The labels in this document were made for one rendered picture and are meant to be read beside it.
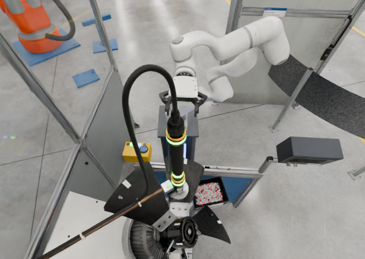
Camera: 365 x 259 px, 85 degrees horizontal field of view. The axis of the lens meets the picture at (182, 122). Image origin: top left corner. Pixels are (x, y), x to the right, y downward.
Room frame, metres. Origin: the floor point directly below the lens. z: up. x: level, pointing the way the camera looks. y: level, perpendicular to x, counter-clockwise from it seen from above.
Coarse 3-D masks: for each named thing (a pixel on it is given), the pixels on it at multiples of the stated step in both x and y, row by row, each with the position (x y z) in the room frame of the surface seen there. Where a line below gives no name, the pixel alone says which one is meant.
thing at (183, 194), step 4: (168, 180) 0.24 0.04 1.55; (164, 184) 0.22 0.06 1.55; (184, 184) 0.26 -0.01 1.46; (164, 188) 0.21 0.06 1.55; (168, 188) 0.21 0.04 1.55; (172, 188) 0.21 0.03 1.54; (184, 188) 0.24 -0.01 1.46; (168, 192) 0.21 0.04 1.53; (172, 192) 0.21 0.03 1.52; (184, 192) 0.23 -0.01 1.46; (172, 196) 0.21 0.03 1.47; (176, 196) 0.21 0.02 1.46; (180, 196) 0.21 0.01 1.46; (184, 196) 0.21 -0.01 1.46
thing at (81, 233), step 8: (152, 64) 0.23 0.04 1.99; (136, 72) 0.21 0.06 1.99; (144, 72) 0.21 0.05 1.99; (160, 72) 0.23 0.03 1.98; (128, 80) 0.20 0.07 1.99; (168, 80) 0.23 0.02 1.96; (128, 88) 0.20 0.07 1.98; (128, 96) 0.20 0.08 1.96; (176, 96) 0.24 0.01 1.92; (128, 104) 0.20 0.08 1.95; (176, 104) 0.24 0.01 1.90; (128, 112) 0.19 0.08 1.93; (128, 120) 0.19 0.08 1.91; (128, 128) 0.19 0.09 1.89; (136, 144) 0.19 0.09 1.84; (136, 152) 0.19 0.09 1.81; (144, 168) 0.19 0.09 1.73; (144, 176) 0.19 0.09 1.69; (144, 192) 0.19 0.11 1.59; (136, 200) 0.17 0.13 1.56; (128, 208) 0.15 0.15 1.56; (112, 216) 0.13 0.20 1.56; (96, 224) 0.11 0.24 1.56; (80, 232) 0.09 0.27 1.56; (88, 232) 0.09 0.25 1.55; (72, 240) 0.07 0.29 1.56; (56, 248) 0.05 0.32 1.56; (40, 256) 0.04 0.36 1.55
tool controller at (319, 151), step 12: (288, 144) 0.56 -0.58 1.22; (300, 144) 0.55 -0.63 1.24; (312, 144) 0.55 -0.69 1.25; (324, 144) 0.55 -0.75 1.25; (336, 144) 0.55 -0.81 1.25; (288, 156) 0.51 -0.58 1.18; (300, 156) 0.49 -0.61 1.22; (312, 156) 0.49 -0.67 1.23; (324, 156) 0.49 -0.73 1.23; (336, 156) 0.48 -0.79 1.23
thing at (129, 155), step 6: (126, 144) 0.65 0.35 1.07; (150, 144) 0.66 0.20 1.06; (126, 150) 0.61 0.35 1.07; (132, 150) 0.61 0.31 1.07; (150, 150) 0.63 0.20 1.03; (126, 156) 0.57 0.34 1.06; (132, 156) 0.57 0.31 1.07; (144, 156) 0.57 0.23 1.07; (150, 156) 0.61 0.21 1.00; (138, 162) 0.57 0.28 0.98
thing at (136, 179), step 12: (132, 180) 0.28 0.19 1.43; (144, 180) 0.29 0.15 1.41; (156, 180) 0.30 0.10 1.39; (120, 192) 0.24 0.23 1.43; (132, 192) 0.24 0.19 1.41; (108, 204) 0.20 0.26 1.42; (120, 204) 0.20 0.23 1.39; (144, 204) 0.22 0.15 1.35; (156, 204) 0.22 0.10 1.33; (132, 216) 0.18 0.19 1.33; (144, 216) 0.18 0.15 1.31; (156, 216) 0.19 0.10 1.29
